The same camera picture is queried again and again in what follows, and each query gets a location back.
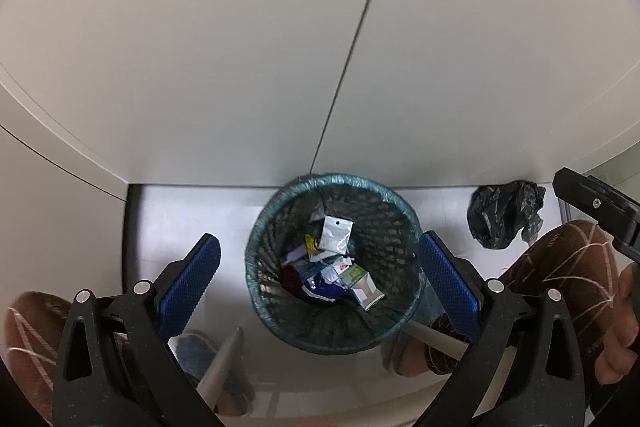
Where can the person's right hand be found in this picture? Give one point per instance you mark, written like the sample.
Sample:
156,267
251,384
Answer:
627,332

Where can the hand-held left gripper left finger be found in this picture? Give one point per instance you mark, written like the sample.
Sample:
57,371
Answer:
190,287

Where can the green medicine box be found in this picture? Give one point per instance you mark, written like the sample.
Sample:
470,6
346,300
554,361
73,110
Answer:
362,284

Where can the yellow snack wrapper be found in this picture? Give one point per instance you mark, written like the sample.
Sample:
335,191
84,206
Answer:
313,246

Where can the black plastic bag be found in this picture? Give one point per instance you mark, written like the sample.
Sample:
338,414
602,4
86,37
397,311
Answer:
500,217

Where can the brown left slipper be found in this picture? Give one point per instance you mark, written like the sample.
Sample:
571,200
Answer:
30,337

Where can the grey metal bar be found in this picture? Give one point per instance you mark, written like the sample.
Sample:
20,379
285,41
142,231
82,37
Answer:
220,367
435,337

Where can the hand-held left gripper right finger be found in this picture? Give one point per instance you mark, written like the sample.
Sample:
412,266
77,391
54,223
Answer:
450,287

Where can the teal mesh waste basket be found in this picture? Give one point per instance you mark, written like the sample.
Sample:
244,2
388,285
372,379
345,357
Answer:
380,227

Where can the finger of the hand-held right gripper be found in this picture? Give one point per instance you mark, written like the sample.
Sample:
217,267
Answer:
595,202

